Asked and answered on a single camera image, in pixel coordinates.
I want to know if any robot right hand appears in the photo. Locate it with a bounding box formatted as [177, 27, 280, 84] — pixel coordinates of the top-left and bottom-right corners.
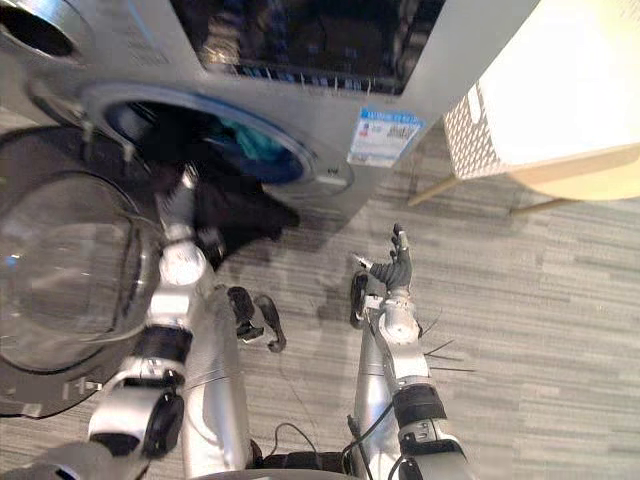
[352, 223, 415, 292]

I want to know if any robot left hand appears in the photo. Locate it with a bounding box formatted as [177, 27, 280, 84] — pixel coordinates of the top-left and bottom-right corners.
[155, 163, 202, 230]

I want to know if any black garment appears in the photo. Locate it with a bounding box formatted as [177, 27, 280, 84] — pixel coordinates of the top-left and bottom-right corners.
[149, 158, 302, 274]

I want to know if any white plastic laundry basket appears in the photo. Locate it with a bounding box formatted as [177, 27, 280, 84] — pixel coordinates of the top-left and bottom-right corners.
[441, 0, 640, 182]

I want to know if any round glass washing machine door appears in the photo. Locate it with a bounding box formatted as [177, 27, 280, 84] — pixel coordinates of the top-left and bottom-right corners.
[0, 124, 169, 420]

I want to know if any silver front-load washing machine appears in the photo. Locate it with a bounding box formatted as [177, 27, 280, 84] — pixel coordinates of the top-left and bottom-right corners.
[0, 0, 542, 237]

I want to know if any teal garment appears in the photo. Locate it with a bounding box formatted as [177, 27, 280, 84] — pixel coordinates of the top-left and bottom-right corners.
[218, 118, 287, 162]

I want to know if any blue white energy label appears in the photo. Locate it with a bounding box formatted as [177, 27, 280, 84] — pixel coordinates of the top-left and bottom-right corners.
[345, 105, 427, 169]

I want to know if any black washer display panel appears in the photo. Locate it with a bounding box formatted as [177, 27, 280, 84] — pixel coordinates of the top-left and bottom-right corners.
[169, 0, 447, 97]

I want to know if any robot grey torso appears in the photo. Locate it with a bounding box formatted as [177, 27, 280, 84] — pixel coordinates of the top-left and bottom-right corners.
[219, 449, 364, 480]

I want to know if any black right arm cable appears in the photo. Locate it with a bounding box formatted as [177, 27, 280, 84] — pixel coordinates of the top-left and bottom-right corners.
[343, 399, 401, 469]

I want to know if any black cable loop at torso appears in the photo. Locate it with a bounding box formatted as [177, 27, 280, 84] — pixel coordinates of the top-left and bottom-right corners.
[273, 421, 322, 457]

